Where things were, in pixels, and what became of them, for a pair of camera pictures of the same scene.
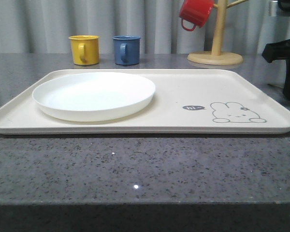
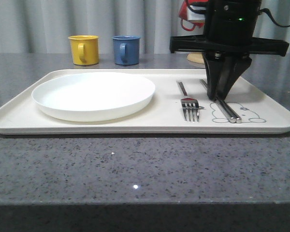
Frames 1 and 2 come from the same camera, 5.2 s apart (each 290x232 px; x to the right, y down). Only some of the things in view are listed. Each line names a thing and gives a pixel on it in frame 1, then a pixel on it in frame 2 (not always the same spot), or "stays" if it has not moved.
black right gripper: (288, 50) to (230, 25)
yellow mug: (85, 49) stays
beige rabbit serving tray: (187, 102) stays
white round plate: (90, 96) stays
